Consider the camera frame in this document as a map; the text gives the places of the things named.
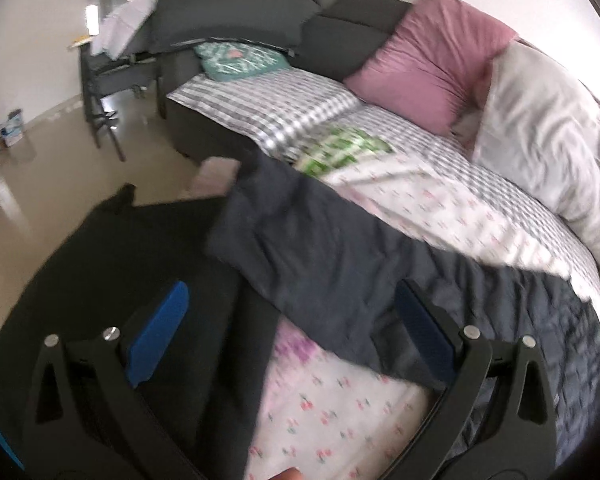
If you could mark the dark metal chair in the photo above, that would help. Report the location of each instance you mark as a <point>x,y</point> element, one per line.
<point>92,75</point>

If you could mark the black pants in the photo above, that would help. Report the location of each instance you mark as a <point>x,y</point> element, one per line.
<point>105,260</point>

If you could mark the teal patterned cushion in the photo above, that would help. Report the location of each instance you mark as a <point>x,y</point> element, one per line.
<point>235,60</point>

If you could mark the pink pillow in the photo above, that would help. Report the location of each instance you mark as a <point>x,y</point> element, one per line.
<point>430,60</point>

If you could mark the green printed cloth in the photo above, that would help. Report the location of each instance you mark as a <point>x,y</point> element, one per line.
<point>340,150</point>

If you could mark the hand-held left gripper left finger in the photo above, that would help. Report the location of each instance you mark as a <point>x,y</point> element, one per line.
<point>160,330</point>

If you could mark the black quilted jacket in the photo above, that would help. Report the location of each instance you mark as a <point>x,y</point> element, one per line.
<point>330,260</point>

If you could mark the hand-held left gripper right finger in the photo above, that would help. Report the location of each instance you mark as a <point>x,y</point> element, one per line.
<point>425,330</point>

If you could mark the cherry print bedsheet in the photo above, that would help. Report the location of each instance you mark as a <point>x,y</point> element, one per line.
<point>455,215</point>

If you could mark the large white pillow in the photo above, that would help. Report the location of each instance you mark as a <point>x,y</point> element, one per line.
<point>545,135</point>

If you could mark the grey checked sheet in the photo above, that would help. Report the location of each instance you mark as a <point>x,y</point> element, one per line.
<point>260,105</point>

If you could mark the dark grey sofa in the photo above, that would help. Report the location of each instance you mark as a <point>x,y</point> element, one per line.
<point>230,5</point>

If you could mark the small white pillow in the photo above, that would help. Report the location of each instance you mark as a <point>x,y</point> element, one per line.
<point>125,22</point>

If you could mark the person's left hand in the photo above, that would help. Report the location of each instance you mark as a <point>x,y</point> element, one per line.
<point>285,474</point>

